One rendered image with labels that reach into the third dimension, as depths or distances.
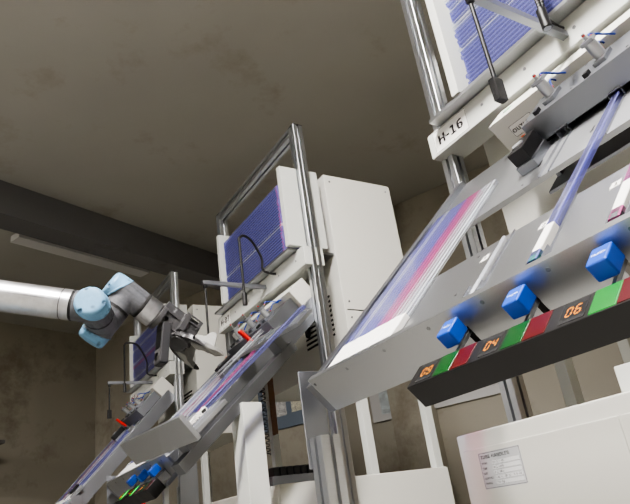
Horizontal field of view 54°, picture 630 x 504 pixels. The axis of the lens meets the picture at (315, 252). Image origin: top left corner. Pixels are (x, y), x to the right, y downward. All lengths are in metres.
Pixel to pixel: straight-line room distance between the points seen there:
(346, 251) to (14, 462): 5.18
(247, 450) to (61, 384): 5.79
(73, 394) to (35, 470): 0.88
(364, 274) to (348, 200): 0.31
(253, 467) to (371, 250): 1.05
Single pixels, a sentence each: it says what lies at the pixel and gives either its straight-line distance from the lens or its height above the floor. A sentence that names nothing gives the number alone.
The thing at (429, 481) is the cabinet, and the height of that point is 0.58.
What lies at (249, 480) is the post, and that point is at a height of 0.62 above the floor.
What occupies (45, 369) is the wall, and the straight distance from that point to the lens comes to 7.24.
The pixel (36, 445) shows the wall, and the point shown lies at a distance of 7.04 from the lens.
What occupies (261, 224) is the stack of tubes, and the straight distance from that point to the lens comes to 2.36.
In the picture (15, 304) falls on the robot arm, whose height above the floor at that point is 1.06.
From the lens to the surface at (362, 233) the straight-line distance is 2.34.
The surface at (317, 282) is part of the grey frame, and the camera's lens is 2.08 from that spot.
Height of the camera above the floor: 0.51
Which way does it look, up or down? 24 degrees up
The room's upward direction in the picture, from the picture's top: 8 degrees counter-clockwise
